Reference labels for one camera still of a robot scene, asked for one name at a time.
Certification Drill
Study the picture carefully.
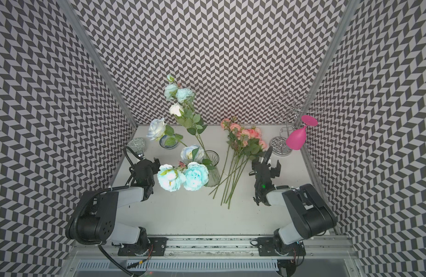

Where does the coral pink rose stem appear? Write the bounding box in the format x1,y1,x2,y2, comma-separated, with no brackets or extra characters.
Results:
226,126,269,210

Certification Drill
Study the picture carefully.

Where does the clear glass vase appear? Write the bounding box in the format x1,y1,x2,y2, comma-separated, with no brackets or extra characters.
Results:
201,150,221,187

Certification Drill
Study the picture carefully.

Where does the pink peony flower stem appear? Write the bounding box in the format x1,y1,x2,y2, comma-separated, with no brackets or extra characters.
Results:
210,116,243,199

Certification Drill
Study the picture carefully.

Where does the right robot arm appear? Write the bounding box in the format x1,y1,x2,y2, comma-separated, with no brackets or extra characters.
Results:
249,160,337,256

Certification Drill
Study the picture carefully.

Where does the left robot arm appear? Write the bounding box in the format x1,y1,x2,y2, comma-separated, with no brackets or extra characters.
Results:
65,159,161,256

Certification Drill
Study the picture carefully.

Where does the clear glass lidded dish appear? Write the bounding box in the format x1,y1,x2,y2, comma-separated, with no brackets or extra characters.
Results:
127,137,146,155

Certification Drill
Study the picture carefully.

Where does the blue patterned small bowl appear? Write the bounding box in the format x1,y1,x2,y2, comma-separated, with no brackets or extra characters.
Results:
159,135,179,150

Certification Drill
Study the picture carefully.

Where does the pink plastic wine glass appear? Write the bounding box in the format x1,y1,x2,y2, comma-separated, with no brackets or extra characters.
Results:
286,115,318,150

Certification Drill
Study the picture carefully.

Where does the turquoise artificial flower stem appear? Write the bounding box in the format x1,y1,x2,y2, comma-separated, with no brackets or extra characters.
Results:
157,162,210,192

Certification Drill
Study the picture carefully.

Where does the white and blue flower stem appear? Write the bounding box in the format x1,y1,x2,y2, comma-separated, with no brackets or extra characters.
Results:
147,74,213,167

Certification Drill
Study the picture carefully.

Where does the chrome wire glass rack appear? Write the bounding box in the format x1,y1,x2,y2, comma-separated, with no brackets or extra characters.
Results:
270,99,324,157

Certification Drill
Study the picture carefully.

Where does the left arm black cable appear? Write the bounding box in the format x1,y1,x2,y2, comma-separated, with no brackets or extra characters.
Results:
96,244,153,277

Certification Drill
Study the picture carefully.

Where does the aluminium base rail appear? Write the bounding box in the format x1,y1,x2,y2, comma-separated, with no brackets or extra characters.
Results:
60,234,363,277

